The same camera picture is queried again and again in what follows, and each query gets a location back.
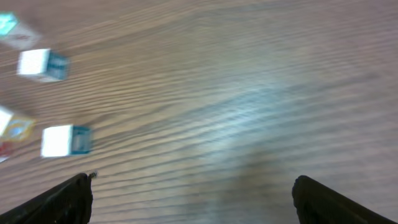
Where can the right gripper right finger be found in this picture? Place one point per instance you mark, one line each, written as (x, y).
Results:
(317, 204)

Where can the green top wooden block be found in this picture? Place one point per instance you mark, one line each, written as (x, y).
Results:
(17, 34)

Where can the wooden block green side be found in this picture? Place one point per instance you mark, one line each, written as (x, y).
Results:
(43, 65)

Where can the wooden block yellow side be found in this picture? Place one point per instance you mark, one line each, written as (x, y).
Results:
(14, 126)

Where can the wooden block teal side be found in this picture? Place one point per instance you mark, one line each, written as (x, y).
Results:
(65, 140)

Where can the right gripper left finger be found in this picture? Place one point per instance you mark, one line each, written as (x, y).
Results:
(67, 203)

